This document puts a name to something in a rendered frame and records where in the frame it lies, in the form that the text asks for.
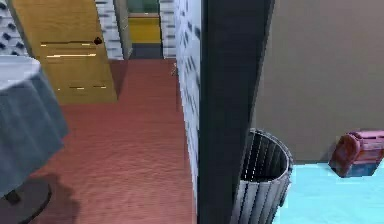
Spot yellow wooden room door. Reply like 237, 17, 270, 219
5, 0, 119, 106

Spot grey slatted waste bin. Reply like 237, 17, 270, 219
230, 128, 294, 224

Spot yellow cupboard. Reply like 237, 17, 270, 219
127, 13, 162, 45

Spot round table with grey cloth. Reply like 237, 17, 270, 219
0, 55, 70, 224

